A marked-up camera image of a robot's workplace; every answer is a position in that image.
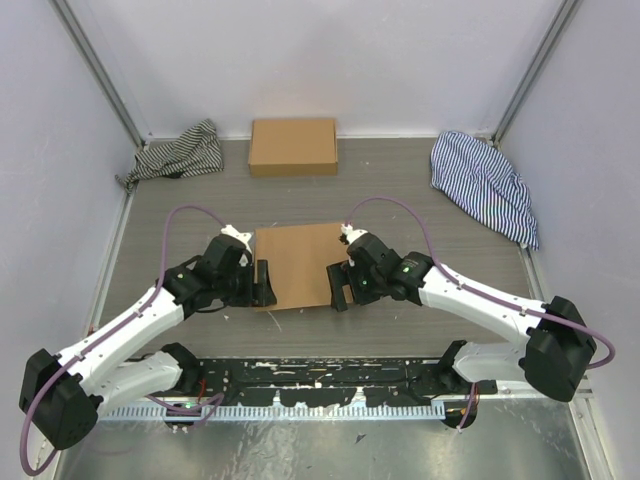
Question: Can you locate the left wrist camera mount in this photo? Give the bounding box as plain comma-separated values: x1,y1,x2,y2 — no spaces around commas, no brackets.
220,224,253,252

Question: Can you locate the aluminium front rail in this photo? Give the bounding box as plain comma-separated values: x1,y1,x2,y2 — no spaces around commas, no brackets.
48,357,594,401

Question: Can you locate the grey striped cloth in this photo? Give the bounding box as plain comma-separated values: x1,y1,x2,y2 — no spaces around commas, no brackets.
115,119,224,194

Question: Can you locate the blue white striped cloth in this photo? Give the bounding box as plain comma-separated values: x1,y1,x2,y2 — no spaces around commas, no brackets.
430,131,539,250

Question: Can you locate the left aluminium corner post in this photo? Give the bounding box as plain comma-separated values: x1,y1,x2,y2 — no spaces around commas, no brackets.
50,0,145,149

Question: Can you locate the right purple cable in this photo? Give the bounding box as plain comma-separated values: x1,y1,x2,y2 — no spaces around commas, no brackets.
344,196,617,431

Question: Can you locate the right aluminium corner post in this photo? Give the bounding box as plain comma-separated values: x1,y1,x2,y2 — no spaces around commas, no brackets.
490,0,582,147

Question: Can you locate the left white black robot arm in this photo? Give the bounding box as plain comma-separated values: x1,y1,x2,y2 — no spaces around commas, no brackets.
19,227,277,450

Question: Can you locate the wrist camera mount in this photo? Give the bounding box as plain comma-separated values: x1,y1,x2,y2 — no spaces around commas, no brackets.
339,224,368,245
220,224,253,252

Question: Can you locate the purple cable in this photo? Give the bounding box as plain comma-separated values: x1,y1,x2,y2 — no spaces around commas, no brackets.
20,204,231,475
344,196,617,431

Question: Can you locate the slotted cable duct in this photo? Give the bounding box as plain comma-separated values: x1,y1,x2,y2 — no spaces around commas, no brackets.
103,401,446,423

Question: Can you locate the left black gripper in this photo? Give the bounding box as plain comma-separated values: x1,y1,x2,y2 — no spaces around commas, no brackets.
217,260,278,308

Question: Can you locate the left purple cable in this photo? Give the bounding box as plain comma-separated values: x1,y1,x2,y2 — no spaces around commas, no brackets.
20,204,231,475

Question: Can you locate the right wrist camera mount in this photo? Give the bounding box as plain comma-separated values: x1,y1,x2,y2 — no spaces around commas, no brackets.
339,224,368,245

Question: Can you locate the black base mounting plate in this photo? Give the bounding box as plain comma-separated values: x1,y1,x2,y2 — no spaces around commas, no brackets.
157,357,471,408

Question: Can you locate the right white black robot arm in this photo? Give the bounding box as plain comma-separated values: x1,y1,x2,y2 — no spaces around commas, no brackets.
327,225,596,403

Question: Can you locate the folded cardboard box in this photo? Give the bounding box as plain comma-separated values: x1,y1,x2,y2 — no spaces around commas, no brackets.
248,118,338,178

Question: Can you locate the aluminium corner post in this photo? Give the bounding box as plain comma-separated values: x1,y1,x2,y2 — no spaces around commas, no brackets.
50,0,145,149
490,0,582,147

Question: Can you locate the cardboard box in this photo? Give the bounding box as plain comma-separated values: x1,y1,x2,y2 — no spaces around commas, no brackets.
248,118,338,178
255,223,347,311

